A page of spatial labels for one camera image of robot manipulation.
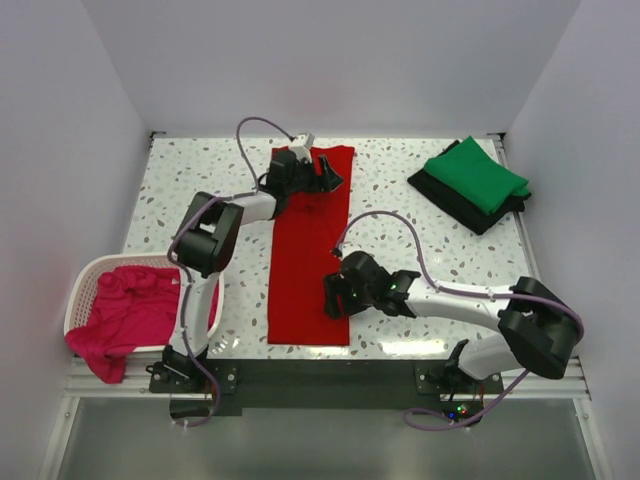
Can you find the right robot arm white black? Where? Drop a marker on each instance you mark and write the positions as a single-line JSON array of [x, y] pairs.
[[532, 329]]

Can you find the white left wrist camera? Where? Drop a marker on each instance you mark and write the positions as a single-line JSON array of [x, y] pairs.
[[301, 145]]

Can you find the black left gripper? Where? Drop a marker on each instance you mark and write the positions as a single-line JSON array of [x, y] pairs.
[[329, 180]]

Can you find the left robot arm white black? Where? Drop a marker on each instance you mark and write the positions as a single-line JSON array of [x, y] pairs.
[[202, 248]]

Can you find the magenta t shirt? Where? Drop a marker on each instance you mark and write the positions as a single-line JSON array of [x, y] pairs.
[[134, 306]]

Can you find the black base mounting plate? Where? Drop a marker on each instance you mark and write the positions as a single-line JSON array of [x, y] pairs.
[[230, 387]]

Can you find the folded black t shirt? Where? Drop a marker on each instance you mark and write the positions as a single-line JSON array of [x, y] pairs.
[[456, 206]]

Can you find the white perforated laundry basket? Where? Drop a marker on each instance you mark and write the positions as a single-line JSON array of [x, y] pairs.
[[85, 288]]

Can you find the red t shirt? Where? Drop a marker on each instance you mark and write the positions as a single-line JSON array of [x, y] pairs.
[[303, 237]]

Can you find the folded green t shirt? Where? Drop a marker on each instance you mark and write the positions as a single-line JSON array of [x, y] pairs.
[[471, 172]]

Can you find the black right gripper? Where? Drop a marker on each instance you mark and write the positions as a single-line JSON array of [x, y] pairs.
[[334, 285]]

